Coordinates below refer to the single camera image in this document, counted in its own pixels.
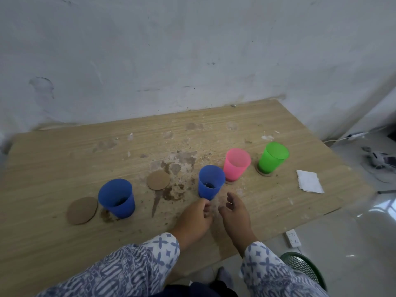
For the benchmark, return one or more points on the green plastic cup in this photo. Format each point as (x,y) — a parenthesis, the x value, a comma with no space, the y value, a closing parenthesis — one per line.
(272,157)

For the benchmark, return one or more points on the pink plastic cup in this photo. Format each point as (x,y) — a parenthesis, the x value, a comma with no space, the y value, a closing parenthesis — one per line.
(236,165)

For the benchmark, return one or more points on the dark metal rod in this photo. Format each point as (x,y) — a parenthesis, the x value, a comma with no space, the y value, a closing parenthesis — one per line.
(387,192)

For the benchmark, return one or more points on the person's left forearm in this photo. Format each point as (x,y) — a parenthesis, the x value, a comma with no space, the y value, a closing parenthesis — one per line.
(130,269)

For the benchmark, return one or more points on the person's right forearm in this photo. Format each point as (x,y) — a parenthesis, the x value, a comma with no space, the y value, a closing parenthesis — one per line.
(272,272)

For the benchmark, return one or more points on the white paper napkin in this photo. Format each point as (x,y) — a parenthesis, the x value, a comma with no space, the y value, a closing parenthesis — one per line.
(309,181)

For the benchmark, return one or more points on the person's left hand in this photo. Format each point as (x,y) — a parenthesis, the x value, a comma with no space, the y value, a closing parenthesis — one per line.
(193,219)

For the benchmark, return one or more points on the person's right thumb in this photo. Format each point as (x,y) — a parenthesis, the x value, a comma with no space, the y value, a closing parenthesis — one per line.
(222,210)

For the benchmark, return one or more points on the small blue plastic cup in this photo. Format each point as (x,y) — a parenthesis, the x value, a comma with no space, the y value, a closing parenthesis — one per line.
(211,181)

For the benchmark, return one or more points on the white power strip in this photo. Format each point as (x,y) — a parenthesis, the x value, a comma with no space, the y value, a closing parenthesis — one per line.
(293,238)

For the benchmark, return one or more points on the large blue plastic cup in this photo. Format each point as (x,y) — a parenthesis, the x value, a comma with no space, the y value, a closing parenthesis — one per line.
(119,199)

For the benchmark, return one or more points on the person's grey shoe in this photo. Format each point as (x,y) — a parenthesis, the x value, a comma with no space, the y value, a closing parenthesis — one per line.
(224,276)

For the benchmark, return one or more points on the person's right hand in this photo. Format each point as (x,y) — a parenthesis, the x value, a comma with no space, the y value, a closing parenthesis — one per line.
(238,219)

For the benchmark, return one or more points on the person's dark trousers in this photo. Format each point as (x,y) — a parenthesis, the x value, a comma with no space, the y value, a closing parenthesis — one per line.
(198,290)

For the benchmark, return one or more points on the person's left fingers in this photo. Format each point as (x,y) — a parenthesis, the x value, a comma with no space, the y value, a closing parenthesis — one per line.
(206,207)

